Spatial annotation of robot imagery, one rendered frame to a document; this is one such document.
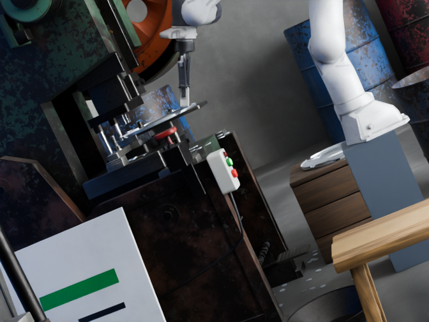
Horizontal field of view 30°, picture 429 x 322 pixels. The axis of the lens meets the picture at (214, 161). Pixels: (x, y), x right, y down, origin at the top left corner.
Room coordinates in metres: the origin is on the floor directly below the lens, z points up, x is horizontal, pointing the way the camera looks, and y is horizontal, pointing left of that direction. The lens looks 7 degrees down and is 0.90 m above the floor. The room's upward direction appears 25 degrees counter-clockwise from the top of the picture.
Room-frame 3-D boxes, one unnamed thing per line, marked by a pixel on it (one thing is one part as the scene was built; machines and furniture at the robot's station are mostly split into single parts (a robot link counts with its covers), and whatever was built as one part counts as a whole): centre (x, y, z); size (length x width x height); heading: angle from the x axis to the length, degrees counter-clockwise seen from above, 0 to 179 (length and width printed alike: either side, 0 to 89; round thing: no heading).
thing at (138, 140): (2.88, 0.24, 0.76); 0.15 x 0.09 x 0.05; 165
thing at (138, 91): (2.87, 0.20, 1.04); 0.17 x 0.15 x 0.30; 75
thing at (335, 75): (2.70, -0.50, 0.71); 0.18 x 0.11 x 0.25; 176
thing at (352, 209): (3.17, -0.45, 0.18); 0.40 x 0.38 x 0.35; 80
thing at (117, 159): (2.72, 0.28, 0.76); 0.17 x 0.06 x 0.10; 165
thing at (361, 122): (2.66, -0.54, 0.52); 0.22 x 0.19 x 0.14; 80
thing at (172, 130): (2.50, 0.10, 0.72); 0.07 x 0.06 x 0.08; 75
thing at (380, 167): (2.66, -0.50, 0.23); 0.18 x 0.18 x 0.45; 80
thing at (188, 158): (2.52, 0.10, 0.62); 0.10 x 0.06 x 0.20; 165
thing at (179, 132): (2.83, 0.07, 0.72); 0.25 x 0.14 x 0.14; 75
